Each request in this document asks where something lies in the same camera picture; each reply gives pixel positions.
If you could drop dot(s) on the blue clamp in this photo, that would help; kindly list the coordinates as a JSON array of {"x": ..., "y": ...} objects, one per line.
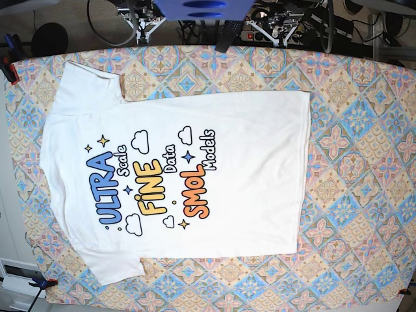
[
  {"x": 7, "y": 67},
  {"x": 42, "y": 284}
]

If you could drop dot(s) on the white cabinet left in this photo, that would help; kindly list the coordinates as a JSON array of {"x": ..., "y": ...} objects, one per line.
[{"x": 17, "y": 263}]

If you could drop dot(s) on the black power strip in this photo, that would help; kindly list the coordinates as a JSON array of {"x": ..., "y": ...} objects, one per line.
[{"x": 255, "y": 36}]

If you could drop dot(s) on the black round stool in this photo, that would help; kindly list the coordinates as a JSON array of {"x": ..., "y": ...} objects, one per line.
[{"x": 50, "y": 39}]

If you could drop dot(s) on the blue clamp bottom left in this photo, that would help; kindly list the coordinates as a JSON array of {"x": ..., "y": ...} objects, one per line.
[{"x": 42, "y": 284}]

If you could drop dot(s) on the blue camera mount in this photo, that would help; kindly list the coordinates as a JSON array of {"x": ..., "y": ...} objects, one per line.
[{"x": 205, "y": 9}]

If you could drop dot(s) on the white printed T-shirt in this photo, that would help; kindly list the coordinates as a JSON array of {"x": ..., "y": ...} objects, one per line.
[{"x": 214, "y": 175}]

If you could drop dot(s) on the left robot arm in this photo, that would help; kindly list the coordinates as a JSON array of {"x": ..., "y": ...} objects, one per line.
[{"x": 278, "y": 27}]

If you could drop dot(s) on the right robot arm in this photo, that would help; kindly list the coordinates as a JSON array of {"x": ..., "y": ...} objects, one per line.
[{"x": 145, "y": 17}]

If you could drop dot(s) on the patterned tile tablecloth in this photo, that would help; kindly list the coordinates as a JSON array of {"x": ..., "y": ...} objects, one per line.
[{"x": 356, "y": 246}]

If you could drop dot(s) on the blue clamp top left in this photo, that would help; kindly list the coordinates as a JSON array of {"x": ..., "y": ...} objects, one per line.
[{"x": 7, "y": 67}]

